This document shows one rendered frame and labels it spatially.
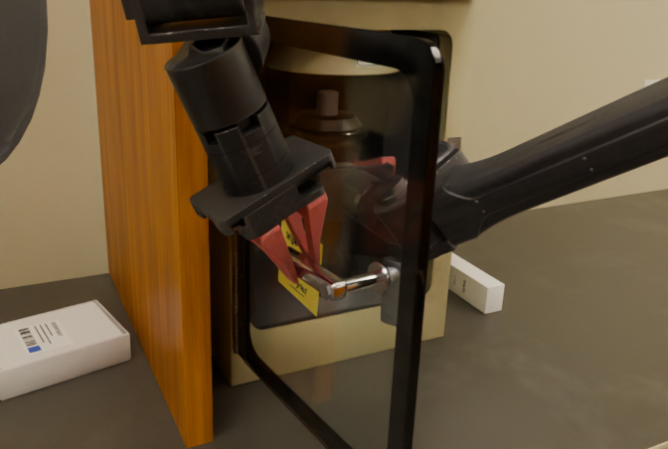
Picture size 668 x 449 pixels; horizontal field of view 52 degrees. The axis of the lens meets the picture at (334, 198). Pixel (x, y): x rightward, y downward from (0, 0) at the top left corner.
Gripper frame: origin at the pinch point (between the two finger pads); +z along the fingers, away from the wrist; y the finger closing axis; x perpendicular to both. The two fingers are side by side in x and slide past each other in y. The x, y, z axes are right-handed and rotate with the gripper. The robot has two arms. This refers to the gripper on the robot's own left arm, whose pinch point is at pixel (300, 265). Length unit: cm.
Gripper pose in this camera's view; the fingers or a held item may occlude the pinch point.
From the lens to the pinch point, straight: 57.2
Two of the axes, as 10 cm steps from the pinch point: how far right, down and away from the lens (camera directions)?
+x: 5.4, 2.7, -8.0
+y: -7.8, 5.2, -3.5
